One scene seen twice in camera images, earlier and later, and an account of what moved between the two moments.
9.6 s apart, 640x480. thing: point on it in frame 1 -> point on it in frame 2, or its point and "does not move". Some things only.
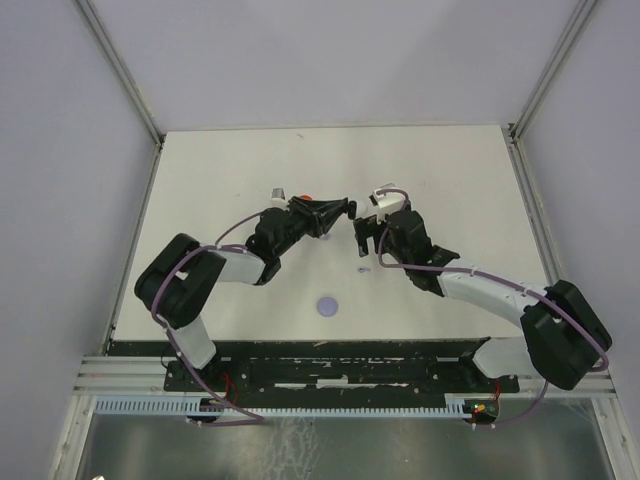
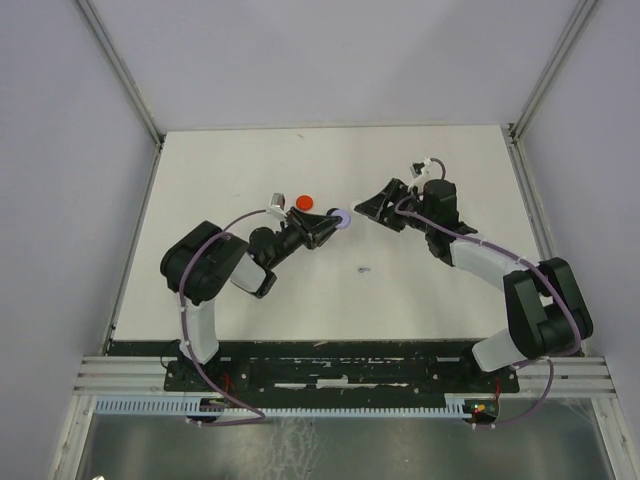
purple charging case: (327, 306) -> (345, 216)
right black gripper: (365, 228) -> (375, 208)
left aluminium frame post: (104, 38) does not move
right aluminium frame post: (576, 25) does not move
